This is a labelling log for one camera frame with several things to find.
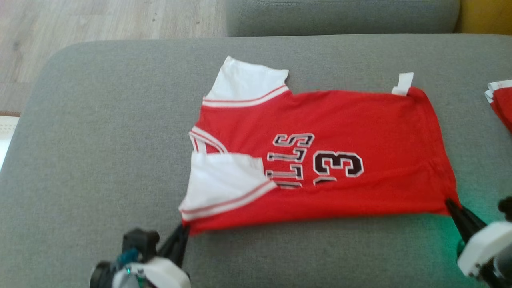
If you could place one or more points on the small grey sofa cushion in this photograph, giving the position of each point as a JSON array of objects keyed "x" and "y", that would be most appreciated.
[{"x": 340, "y": 16}]

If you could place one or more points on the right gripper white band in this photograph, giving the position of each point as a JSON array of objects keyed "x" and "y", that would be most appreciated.
[{"x": 486, "y": 248}]

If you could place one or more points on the large grey sofa seat cushion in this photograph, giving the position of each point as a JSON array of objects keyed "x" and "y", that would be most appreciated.
[{"x": 100, "y": 160}]

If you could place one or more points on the folded red white garment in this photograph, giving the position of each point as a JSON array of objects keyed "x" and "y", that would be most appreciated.
[{"x": 504, "y": 104}]

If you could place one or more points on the red white basketball jersey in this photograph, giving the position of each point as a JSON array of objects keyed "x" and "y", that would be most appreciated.
[{"x": 360, "y": 120}]

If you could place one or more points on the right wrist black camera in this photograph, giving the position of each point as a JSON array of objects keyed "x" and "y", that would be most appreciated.
[{"x": 506, "y": 208}]

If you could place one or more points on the white floor mat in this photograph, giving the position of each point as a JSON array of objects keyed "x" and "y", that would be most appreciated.
[{"x": 6, "y": 134}]

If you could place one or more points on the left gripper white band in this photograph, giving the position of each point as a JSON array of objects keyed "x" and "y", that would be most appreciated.
[{"x": 164, "y": 274}]

